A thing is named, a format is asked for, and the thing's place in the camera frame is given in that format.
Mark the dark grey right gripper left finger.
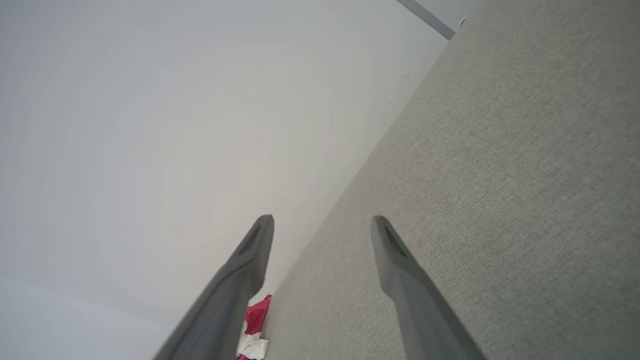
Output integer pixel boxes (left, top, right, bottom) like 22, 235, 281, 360
152, 215, 275, 360

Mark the grey fabric covered surface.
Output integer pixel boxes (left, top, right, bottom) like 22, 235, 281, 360
260, 0, 640, 360

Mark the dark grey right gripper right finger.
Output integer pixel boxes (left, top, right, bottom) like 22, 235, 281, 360
370, 215, 488, 360

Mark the grey baseboard strip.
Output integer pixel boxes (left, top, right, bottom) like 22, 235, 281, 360
397, 0, 456, 41

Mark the red and white shirt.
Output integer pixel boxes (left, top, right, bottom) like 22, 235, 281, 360
236, 294, 273, 360

